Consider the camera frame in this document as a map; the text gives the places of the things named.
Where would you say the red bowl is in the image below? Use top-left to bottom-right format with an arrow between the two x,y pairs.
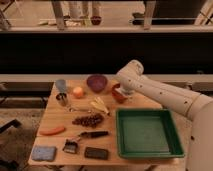
111,83 -> 127,104

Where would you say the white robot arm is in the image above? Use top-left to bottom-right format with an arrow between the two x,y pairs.
116,60 -> 213,171

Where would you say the purple bowl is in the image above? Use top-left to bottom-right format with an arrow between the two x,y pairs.
86,74 -> 108,93

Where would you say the dark bowl in background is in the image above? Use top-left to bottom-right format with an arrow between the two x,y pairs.
91,16 -> 102,26

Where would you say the yellow banana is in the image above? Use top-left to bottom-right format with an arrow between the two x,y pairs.
90,97 -> 110,115

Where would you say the orange peach fruit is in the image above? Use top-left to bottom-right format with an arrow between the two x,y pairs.
72,87 -> 84,98

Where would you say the bunch of dark grapes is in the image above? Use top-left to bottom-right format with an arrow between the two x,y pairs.
72,114 -> 104,128

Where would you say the metal spoon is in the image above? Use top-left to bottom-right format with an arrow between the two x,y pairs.
68,107 -> 92,113

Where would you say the small metal cup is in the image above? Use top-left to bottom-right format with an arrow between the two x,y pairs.
56,93 -> 68,107

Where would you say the grey blue cup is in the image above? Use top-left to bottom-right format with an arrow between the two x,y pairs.
55,79 -> 67,93

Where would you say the green plastic tray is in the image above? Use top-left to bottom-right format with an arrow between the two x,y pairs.
116,109 -> 185,159

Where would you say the dark rectangular sponge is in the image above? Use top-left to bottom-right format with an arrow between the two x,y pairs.
84,147 -> 109,160

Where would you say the orange carrot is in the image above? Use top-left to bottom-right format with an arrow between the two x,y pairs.
39,126 -> 66,136

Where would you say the small black brush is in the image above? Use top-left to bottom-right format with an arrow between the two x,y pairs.
63,140 -> 78,154

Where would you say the blue grey sponge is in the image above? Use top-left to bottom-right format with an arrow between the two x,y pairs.
31,146 -> 57,162

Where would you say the black handled brush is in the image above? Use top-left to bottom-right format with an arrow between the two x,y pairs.
78,131 -> 109,138

